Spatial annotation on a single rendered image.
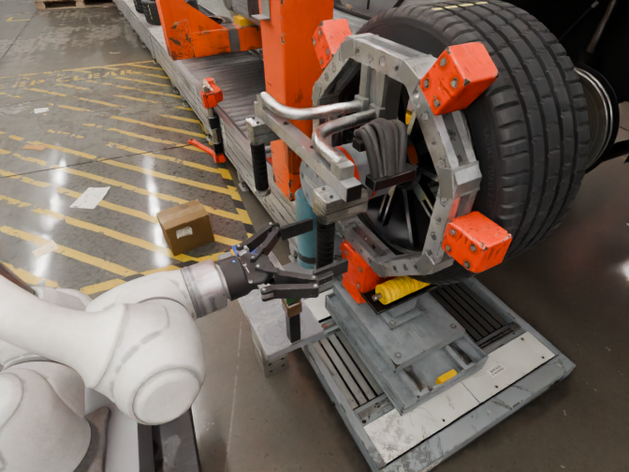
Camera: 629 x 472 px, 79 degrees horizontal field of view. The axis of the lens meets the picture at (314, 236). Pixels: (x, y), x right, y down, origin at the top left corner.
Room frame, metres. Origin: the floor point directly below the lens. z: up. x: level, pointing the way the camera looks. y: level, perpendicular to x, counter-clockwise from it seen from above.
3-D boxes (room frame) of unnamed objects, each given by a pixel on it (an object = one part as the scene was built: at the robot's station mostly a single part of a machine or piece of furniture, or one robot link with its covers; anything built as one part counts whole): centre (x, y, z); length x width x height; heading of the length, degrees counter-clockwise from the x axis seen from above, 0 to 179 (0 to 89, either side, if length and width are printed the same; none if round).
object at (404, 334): (0.89, -0.30, 0.32); 0.40 x 0.30 x 0.28; 28
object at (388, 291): (0.75, -0.29, 0.51); 0.29 x 0.06 x 0.06; 118
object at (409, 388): (0.85, -0.32, 0.13); 0.50 x 0.36 x 0.10; 28
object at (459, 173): (0.81, -0.15, 0.85); 0.54 x 0.07 x 0.54; 28
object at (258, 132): (0.86, 0.11, 0.93); 0.09 x 0.05 x 0.05; 118
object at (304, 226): (0.59, 0.04, 0.83); 0.07 x 0.01 x 0.03; 118
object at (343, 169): (0.66, -0.09, 1.03); 0.19 x 0.18 x 0.11; 118
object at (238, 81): (2.53, 0.27, 0.14); 2.47 x 0.85 x 0.27; 28
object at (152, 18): (5.45, 1.79, 0.39); 0.66 x 0.66 x 0.24
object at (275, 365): (0.79, 0.16, 0.21); 0.10 x 0.10 x 0.42; 28
